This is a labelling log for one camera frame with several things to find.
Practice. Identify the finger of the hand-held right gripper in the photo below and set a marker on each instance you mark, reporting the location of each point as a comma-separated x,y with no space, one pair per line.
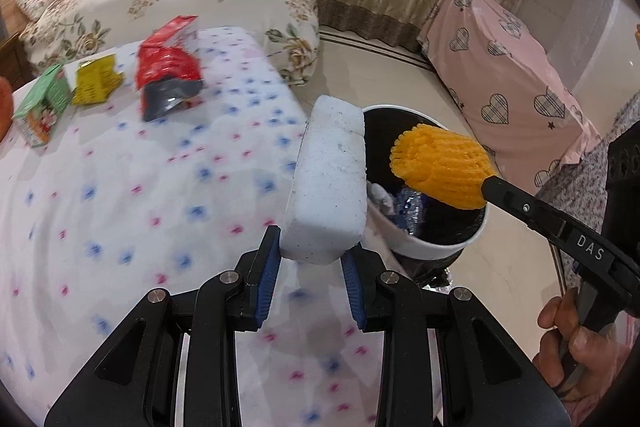
520,204

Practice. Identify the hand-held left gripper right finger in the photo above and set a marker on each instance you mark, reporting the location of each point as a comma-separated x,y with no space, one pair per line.
352,292

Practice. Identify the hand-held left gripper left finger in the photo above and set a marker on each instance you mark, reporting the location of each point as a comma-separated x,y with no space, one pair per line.
266,287

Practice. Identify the orange foam fruit net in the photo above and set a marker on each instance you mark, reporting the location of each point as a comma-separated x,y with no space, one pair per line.
440,167

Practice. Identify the white trash bin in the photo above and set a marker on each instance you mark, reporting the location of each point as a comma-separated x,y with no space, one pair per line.
435,247

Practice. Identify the white wrapper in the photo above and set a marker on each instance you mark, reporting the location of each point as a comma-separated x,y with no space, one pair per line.
380,199

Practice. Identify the blue plastic packet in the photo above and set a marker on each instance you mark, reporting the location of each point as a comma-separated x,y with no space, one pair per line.
410,209

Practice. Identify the white foam block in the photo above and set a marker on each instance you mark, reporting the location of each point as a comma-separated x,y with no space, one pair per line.
325,177

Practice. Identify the red snack packet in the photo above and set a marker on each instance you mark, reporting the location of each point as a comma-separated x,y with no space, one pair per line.
167,67

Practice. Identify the yellow snack packet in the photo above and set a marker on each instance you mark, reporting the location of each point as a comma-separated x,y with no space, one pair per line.
95,79

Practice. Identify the green drink carton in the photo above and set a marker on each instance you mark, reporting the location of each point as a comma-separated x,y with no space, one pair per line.
42,107

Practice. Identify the person's right hand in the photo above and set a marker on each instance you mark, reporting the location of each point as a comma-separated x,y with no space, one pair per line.
590,352

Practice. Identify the person's grey floral clothing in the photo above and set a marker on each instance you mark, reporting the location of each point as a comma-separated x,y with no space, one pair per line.
580,167

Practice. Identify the pink heart print cover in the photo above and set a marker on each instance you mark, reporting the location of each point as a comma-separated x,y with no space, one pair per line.
500,72

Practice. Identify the red apple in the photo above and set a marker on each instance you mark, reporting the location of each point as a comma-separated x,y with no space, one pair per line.
4,107

